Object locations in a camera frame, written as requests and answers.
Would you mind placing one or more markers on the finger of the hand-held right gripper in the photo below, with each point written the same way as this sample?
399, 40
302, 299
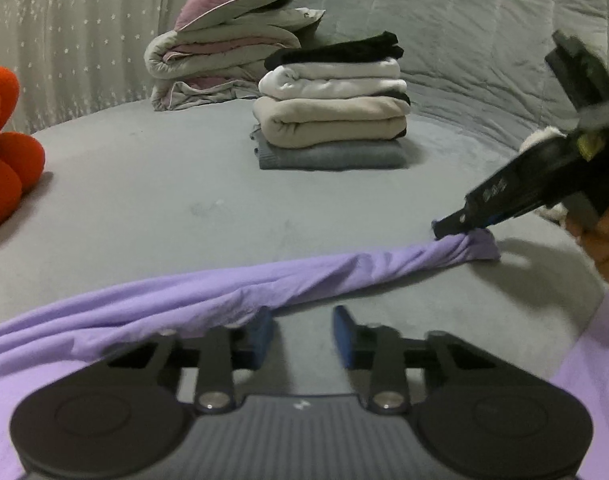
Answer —
452, 222

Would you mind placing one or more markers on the white plush toy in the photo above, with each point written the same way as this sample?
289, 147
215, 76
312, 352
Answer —
539, 136

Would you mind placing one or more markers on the grey quilted headboard cover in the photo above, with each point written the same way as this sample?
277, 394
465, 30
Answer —
459, 35

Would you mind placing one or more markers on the folded duvet with pink pillow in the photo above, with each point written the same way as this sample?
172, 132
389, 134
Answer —
204, 55

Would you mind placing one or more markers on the black folded garment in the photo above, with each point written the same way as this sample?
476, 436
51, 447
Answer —
334, 52

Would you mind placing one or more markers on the grey star-print curtain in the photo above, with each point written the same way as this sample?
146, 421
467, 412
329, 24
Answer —
84, 35

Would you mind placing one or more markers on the orange pumpkin plush cushion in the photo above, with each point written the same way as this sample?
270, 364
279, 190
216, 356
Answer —
4, 170

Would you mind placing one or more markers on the beige folded garment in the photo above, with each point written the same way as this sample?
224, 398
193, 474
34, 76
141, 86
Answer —
329, 120

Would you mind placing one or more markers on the grey folded sweater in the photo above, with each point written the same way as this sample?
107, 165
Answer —
334, 156

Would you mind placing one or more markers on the white folded garment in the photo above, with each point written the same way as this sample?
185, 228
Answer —
329, 80

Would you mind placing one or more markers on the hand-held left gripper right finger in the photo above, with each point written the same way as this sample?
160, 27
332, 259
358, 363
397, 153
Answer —
344, 337

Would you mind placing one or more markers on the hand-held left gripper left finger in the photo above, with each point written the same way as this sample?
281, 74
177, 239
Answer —
262, 337

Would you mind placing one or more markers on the lilac pants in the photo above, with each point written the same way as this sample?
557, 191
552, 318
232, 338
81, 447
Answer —
184, 295

